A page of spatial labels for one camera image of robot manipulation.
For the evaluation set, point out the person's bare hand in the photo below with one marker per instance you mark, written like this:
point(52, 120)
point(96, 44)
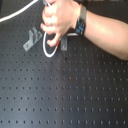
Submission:
point(59, 17)

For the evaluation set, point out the person's bare forearm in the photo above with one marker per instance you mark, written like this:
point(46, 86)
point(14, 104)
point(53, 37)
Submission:
point(109, 34)

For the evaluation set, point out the black smartwatch with grey band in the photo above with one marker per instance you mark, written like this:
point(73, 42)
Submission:
point(81, 20)

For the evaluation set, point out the grey metal cable clip right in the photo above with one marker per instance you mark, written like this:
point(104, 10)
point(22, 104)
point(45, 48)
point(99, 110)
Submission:
point(64, 43)

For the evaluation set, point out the grey metal cable clip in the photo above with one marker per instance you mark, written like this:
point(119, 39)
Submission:
point(64, 43)
point(34, 37)

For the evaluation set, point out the grey metal cable clip left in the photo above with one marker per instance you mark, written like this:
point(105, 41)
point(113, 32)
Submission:
point(34, 37)

